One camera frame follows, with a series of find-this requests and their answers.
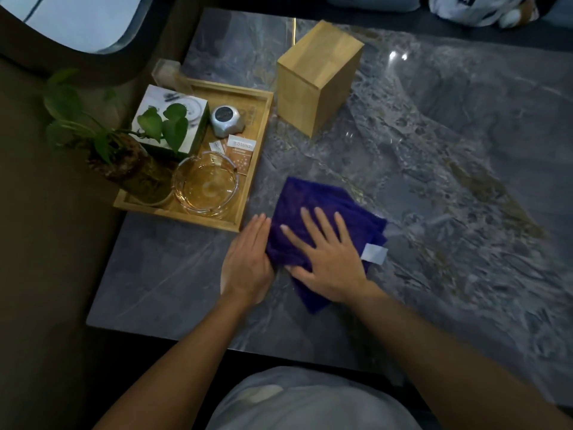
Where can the white printed box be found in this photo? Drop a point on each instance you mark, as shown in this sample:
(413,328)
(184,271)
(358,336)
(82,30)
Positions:
(154,100)

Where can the dark tufted sofa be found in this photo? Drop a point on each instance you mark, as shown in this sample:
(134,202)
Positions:
(403,24)

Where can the person's left hand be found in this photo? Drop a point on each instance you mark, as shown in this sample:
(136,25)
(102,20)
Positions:
(246,264)

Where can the wooden tray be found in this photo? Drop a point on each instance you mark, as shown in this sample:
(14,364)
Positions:
(255,143)

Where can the person's right forearm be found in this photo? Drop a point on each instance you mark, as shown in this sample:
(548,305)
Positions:
(447,362)

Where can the person's right hand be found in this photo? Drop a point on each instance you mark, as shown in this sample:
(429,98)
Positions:
(333,264)

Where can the person's light grey clothing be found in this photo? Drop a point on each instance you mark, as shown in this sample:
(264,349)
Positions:
(313,403)

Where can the white backpack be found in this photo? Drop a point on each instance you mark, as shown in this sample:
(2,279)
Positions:
(470,8)

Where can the person's left forearm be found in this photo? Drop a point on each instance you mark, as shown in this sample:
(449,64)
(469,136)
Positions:
(179,371)

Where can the small white sachet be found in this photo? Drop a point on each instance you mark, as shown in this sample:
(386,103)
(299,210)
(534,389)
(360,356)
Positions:
(216,146)

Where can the wooden tissue box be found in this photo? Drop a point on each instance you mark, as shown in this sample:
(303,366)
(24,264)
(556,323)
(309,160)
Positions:
(313,76)

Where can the clear toothpick holder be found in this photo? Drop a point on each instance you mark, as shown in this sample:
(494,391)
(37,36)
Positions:
(168,76)

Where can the grey marble table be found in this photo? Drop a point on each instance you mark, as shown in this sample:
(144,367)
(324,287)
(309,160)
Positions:
(447,174)

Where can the brown plush toy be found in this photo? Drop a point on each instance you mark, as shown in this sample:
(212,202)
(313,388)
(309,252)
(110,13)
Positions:
(521,15)

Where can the brown and white packet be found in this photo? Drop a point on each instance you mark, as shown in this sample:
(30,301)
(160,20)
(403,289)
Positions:
(241,154)

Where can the large dark-framed window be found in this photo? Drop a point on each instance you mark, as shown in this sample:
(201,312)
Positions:
(80,17)

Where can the purple cleaning cloth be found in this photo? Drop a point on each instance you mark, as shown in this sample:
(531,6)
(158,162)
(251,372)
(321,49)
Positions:
(313,197)

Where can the green plant in glass vase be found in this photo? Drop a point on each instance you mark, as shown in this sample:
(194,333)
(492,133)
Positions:
(134,165)

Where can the grey cushion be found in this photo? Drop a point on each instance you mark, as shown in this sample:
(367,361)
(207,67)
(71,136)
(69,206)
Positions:
(371,2)
(559,4)

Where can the clear glass ashtray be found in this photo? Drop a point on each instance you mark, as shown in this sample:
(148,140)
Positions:
(206,185)

